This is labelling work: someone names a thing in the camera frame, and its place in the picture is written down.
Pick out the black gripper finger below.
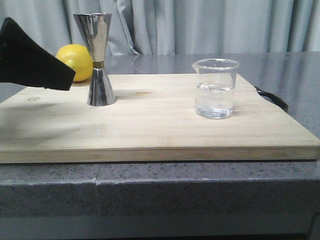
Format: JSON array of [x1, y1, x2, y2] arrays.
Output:
[[0, 17, 76, 91]]

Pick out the yellow lemon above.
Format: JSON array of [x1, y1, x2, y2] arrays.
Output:
[[56, 44, 93, 82]]

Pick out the black cutting board handle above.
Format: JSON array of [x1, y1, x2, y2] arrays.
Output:
[[254, 86, 289, 113]]

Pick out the clear glass measuring beaker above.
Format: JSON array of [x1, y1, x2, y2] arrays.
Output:
[[192, 58, 240, 119]]

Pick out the wooden cutting board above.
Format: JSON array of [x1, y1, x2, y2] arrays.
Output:
[[0, 74, 320, 164]]

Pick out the steel hourglass jigger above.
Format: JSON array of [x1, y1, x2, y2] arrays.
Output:
[[73, 13, 116, 107]]

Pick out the grey curtain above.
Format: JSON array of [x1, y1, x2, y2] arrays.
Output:
[[0, 0, 320, 55]]

